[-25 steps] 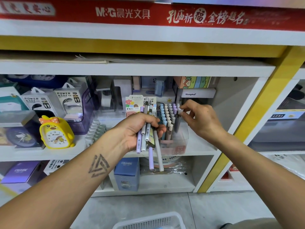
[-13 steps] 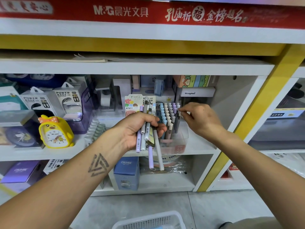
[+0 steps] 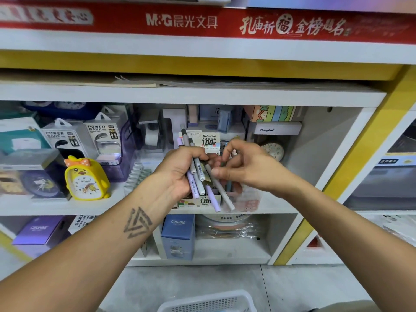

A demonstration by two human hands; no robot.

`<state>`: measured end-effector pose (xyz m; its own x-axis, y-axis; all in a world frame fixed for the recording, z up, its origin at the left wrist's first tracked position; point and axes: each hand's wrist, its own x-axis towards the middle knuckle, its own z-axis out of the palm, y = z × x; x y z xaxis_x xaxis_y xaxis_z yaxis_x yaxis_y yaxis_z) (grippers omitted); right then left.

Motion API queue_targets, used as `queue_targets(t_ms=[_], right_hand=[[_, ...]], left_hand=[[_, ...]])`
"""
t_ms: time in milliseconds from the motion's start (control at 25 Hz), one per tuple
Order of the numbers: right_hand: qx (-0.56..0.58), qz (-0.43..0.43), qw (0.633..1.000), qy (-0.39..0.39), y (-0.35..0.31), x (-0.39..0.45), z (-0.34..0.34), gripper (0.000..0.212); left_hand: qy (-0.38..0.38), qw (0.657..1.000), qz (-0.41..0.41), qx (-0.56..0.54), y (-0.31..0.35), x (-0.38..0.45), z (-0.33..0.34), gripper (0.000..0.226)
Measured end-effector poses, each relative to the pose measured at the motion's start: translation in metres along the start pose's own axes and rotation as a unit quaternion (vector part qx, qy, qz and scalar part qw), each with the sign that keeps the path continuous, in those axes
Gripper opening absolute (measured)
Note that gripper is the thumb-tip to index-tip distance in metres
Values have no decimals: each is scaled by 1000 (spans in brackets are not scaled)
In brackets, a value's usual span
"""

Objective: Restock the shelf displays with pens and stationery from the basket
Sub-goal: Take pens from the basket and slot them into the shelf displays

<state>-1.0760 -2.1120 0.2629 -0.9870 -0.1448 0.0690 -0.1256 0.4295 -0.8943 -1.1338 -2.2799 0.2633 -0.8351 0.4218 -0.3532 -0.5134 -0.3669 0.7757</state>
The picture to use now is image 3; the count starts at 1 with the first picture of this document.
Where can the white round clock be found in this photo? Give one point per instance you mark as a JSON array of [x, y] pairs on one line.
[[273, 151]]

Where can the blue printed box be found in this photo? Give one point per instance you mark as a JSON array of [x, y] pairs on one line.
[[325, 3]]

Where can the purple box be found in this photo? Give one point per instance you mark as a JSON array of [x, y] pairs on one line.
[[38, 232]]

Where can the plastic wrapped items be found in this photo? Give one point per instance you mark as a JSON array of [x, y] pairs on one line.
[[402, 227]]

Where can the blue small carton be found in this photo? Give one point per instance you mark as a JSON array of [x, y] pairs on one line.
[[177, 237]]

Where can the purple translucent container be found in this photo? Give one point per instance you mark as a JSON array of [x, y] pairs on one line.
[[127, 167]]

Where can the red white flat box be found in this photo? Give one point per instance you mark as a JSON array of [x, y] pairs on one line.
[[314, 241]]

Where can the white refill display box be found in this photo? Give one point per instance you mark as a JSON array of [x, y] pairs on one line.
[[211, 141]]

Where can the clear boxed dark clock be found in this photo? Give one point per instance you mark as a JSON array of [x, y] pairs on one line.
[[34, 178]]

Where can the red banner strip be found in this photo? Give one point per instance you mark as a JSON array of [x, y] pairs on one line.
[[97, 19]]

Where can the pastel sticky notes pack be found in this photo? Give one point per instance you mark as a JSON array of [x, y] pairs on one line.
[[273, 113]]

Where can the grey digital clock box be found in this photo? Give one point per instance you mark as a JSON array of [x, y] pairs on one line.
[[216, 117]]

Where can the tape dispenser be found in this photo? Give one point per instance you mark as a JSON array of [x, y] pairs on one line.
[[151, 132]]

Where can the small tan alarm clock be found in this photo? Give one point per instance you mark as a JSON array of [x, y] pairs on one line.
[[10, 183]]

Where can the flat cardboard sheets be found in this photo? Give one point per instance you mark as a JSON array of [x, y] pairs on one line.
[[260, 81]]

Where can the person's right forearm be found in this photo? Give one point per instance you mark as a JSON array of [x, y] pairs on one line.
[[357, 247]]

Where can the teal white box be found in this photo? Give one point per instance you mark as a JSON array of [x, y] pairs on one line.
[[21, 134]]

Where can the white hanging accessory box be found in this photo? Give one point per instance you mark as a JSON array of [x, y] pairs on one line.
[[105, 135], [65, 138]]

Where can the white shelf with yellow trim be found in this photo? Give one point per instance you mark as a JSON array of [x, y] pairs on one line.
[[214, 95]]

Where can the clear plastic tray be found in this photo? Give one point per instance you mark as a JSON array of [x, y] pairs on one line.
[[138, 175]]

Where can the white plastic basket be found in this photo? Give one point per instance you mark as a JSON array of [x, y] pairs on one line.
[[201, 301]]

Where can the stack of wrapped discs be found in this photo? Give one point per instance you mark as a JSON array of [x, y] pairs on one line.
[[227, 226]]

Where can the yellow alarm clock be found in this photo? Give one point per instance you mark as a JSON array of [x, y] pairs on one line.
[[86, 180]]

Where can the bundle of lilac grey packets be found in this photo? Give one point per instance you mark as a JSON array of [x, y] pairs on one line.
[[211, 195]]

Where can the person's left hand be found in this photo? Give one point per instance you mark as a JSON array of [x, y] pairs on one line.
[[172, 175]]

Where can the white tall box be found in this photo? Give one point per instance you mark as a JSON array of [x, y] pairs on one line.
[[175, 120]]

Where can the person's right hand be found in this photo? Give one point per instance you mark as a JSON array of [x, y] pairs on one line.
[[257, 169]]

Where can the person's left forearm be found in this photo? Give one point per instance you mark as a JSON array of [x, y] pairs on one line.
[[71, 263]]

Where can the white long box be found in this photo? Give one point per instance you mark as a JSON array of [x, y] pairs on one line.
[[278, 128]]

